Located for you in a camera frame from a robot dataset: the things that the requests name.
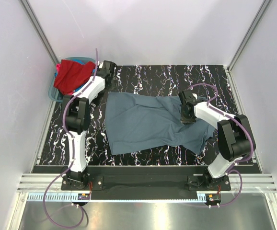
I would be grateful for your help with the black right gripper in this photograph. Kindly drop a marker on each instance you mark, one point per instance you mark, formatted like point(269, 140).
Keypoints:
point(185, 120)

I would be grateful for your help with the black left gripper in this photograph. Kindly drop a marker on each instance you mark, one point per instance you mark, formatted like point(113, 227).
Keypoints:
point(112, 76)

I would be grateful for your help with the grey-blue t shirt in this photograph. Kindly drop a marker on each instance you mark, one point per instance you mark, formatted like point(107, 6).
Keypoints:
point(136, 122)

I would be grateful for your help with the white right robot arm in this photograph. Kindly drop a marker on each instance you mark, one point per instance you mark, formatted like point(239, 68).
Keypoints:
point(235, 139)

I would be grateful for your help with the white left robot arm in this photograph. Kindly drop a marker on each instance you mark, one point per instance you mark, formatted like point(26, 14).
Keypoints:
point(76, 121)

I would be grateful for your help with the red t shirt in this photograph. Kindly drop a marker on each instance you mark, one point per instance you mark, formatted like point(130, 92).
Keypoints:
point(72, 75)

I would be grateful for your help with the teal plastic laundry basket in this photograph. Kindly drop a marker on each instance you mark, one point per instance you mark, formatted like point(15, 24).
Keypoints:
point(53, 93)

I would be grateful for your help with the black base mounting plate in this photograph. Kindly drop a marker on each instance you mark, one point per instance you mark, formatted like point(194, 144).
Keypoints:
point(193, 182)

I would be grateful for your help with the aluminium frame post left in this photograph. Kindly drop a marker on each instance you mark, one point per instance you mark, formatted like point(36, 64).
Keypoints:
point(39, 30)

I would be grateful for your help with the aluminium frame post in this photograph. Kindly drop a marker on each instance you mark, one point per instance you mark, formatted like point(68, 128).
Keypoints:
point(39, 30)
point(249, 33)

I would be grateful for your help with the aluminium frame post right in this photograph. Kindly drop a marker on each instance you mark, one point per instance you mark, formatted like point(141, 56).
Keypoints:
point(249, 33)

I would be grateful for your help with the aluminium front rail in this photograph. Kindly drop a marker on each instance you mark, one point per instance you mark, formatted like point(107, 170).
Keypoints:
point(251, 183)

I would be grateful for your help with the white slotted cable duct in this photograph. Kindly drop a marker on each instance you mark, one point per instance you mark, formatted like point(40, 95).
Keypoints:
point(81, 198)

